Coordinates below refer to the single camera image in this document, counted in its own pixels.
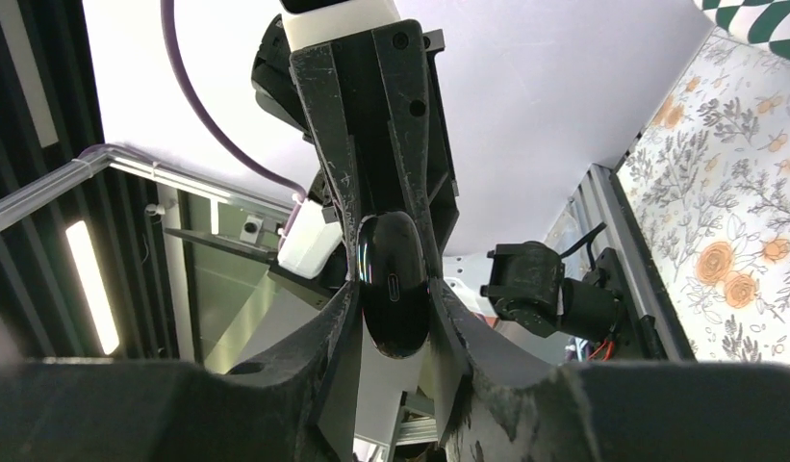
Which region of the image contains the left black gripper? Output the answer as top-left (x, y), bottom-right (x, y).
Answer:
top-left (289, 18), bottom-right (461, 282)

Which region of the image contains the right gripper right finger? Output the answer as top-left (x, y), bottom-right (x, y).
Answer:
top-left (429, 279), bottom-right (561, 461)

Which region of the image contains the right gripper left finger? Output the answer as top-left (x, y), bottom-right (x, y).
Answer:
top-left (228, 281), bottom-right (362, 461)

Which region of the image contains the black earbud charging case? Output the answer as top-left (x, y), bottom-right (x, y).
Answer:
top-left (356, 211), bottom-right (429, 359)

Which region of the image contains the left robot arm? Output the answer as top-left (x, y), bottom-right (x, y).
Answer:
top-left (251, 19), bottom-right (459, 278)

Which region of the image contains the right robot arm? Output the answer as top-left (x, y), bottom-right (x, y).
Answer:
top-left (355, 214), bottom-right (621, 461)

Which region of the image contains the floral tablecloth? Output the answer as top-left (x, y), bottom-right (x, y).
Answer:
top-left (618, 30), bottom-right (790, 365)

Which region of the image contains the green white checkered mat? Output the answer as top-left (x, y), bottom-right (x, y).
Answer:
top-left (693, 0), bottom-right (790, 61)

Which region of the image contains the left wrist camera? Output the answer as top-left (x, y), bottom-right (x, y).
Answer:
top-left (281, 0), bottom-right (401, 51)

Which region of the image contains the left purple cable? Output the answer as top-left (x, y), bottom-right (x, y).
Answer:
top-left (160, 0), bottom-right (309, 250)

